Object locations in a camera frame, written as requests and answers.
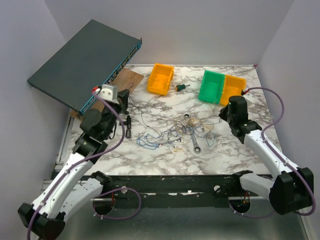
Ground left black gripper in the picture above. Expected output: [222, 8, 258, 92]
[103, 89, 131, 139]

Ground coloured thin cables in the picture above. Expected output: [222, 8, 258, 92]
[124, 82, 222, 154]

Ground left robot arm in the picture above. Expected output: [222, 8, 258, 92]
[17, 86, 130, 240]

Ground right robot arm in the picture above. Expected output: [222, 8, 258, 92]
[219, 96, 316, 215]

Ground plywood board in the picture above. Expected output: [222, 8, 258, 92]
[70, 68, 144, 121]

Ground black metal T fitting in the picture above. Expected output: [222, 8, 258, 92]
[124, 115, 132, 139]

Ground left yellow plastic bin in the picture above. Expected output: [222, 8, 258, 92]
[146, 63, 174, 96]

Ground yellow plastic bin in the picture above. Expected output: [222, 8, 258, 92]
[146, 63, 174, 96]
[219, 74, 246, 106]

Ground green stubby screwdriver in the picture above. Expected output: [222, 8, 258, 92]
[175, 84, 190, 92]

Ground small combination wrench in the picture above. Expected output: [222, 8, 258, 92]
[156, 137, 184, 148]

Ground green plastic bin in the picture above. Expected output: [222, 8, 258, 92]
[198, 70, 225, 104]

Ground large ratchet wrench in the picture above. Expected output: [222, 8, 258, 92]
[183, 113, 202, 154]

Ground right yellow plastic bin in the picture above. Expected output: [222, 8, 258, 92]
[219, 74, 246, 106]

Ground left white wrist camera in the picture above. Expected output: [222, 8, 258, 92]
[92, 84, 119, 103]

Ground dark grey network switch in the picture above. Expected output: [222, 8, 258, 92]
[27, 19, 142, 117]

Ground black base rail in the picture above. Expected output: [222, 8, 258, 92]
[94, 174, 255, 209]

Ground aluminium frame rail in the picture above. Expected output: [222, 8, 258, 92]
[40, 179, 58, 198]

